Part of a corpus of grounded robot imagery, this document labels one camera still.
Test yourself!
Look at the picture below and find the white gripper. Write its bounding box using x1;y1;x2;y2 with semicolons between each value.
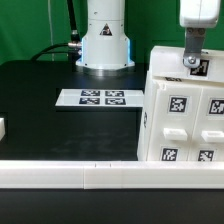
179;0;221;68

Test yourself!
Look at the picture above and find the white cabinet top block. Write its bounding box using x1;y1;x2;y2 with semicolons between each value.
149;46;224;83

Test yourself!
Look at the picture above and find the white cabinet door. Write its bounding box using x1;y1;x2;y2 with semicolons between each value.
147;82;201;162
188;87;224;162

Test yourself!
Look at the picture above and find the white cabinet body box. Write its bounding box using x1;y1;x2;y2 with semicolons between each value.
137;74;224;161

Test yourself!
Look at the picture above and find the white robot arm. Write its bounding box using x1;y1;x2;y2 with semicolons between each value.
76;0;221;74

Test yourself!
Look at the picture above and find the white left fence stub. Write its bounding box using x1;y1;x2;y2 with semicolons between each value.
0;118;5;141

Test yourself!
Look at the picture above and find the black cable bundle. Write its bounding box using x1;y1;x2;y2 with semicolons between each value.
30;0;83;62

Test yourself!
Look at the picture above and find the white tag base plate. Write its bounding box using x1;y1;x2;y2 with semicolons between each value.
56;89;144;108

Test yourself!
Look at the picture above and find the white front fence rail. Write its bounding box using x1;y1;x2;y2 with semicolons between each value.
0;160;224;189

